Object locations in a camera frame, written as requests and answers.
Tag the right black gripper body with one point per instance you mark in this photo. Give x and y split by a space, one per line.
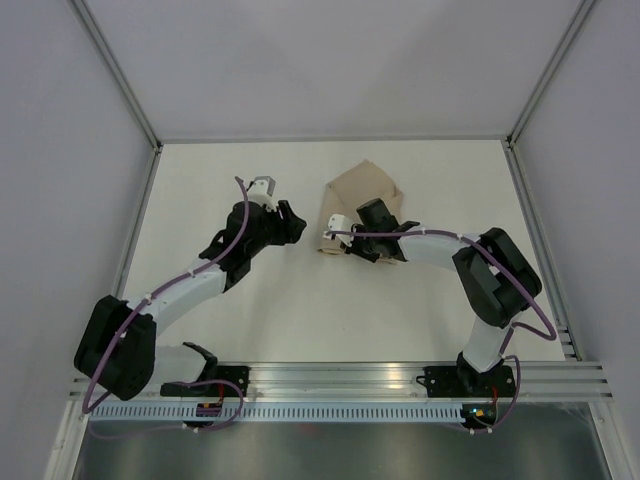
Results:
365 247

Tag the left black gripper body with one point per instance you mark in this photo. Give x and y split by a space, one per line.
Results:
268 234

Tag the beige cloth napkin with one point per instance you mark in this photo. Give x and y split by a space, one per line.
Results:
349 191

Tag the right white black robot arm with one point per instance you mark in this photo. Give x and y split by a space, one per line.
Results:
498 281

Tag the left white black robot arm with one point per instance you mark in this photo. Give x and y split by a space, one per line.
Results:
118 349

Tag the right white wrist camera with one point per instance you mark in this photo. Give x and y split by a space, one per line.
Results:
339 227

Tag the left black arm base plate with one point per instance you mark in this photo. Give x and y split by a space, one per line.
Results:
226 381

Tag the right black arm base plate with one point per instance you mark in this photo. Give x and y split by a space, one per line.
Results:
451 382

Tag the white slotted cable duct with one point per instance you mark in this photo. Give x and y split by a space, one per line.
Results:
319 412

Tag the left aluminium frame post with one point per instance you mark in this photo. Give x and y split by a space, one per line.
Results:
82 11

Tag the aluminium frame post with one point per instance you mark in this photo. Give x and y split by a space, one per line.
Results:
82 11
568 39

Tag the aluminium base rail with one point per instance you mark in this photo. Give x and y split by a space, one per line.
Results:
541 381

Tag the right aluminium frame post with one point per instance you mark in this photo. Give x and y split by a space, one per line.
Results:
568 39

